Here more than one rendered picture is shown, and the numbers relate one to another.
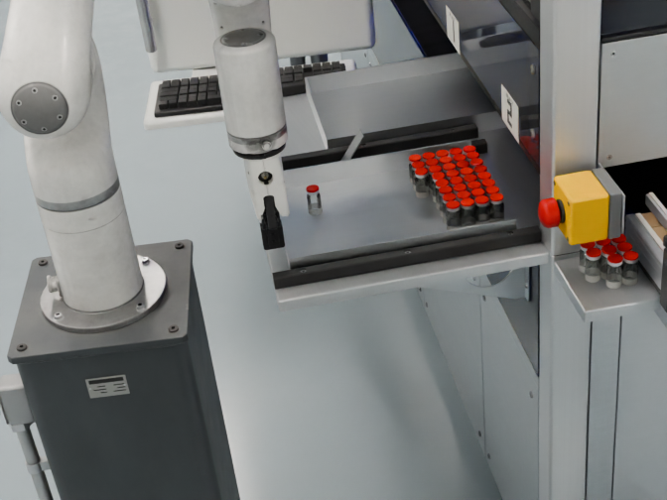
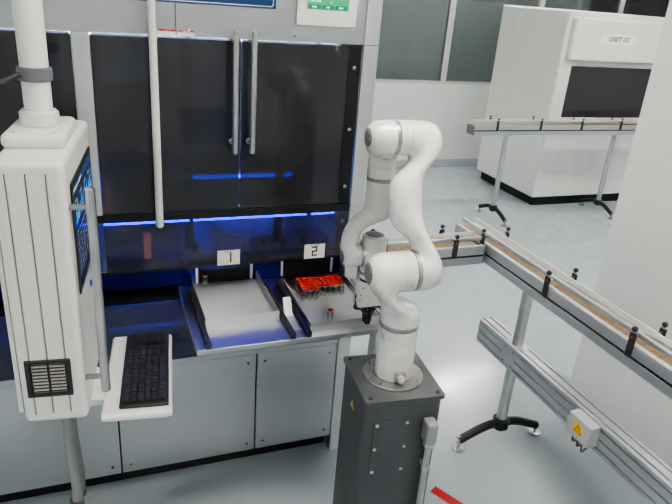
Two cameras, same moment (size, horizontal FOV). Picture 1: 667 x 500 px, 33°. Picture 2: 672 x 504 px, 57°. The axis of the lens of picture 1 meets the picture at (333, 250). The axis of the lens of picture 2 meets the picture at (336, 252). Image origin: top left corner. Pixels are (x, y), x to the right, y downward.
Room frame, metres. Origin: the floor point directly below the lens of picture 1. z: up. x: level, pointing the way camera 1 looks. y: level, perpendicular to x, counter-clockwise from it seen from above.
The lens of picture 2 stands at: (2.09, 1.91, 1.98)
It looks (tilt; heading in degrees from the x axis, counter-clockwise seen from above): 23 degrees down; 254
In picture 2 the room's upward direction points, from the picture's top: 5 degrees clockwise
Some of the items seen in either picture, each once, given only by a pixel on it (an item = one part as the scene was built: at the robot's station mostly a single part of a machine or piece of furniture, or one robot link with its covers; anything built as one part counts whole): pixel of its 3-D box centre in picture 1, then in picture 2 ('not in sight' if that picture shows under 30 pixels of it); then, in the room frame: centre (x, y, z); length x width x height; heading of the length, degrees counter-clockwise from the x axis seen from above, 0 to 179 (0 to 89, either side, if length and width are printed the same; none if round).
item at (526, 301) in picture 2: not in sight; (513, 360); (0.58, -0.24, 0.46); 0.09 x 0.09 x 0.77; 6
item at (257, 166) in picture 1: (263, 172); (369, 290); (1.43, 0.09, 1.03); 0.10 x 0.08 x 0.11; 6
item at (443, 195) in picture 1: (441, 190); (322, 289); (1.53, -0.18, 0.91); 0.18 x 0.02 x 0.05; 6
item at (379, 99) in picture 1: (407, 100); (233, 297); (1.87, -0.17, 0.90); 0.34 x 0.26 x 0.04; 96
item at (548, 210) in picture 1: (553, 212); not in sight; (1.29, -0.30, 1.00); 0.04 x 0.04 x 0.04; 6
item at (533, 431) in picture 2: not in sight; (498, 429); (0.58, -0.24, 0.07); 0.50 x 0.08 x 0.14; 6
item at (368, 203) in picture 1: (386, 204); (329, 301); (1.52, -0.09, 0.90); 0.34 x 0.26 x 0.04; 96
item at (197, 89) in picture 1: (251, 86); (146, 366); (2.17, 0.13, 0.82); 0.40 x 0.14 x 0.02; 89
